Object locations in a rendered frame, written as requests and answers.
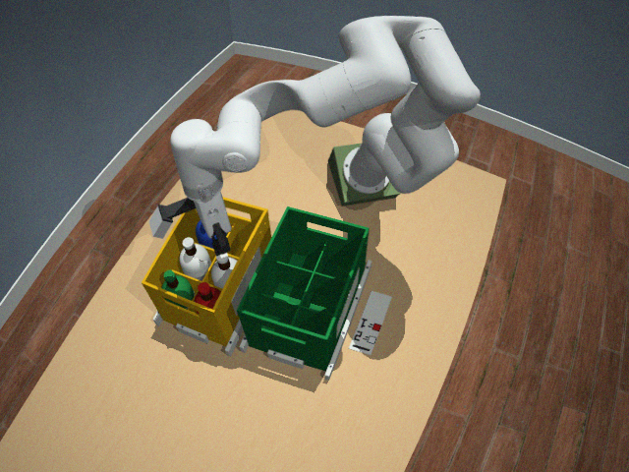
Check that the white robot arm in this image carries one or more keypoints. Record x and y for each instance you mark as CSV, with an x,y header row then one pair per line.
x,y
374,73

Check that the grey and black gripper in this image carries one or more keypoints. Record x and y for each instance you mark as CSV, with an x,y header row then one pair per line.
x,y
214,213

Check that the blue bottle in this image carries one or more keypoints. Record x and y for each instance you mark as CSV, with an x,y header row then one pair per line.
x,y
203,239

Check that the green plastic bottle crate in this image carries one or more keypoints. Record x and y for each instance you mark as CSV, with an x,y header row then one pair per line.
x,y
298,258

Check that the white paper pick list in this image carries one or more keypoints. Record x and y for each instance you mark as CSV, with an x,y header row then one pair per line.
x,y
370,323

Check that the red bottle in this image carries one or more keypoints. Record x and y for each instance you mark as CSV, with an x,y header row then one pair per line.
x,y
207,295

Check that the white bottle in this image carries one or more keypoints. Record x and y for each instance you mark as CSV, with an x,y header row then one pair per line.
x,y
194,259

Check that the yellow crate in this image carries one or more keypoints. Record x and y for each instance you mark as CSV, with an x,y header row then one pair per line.
x,y
248,235

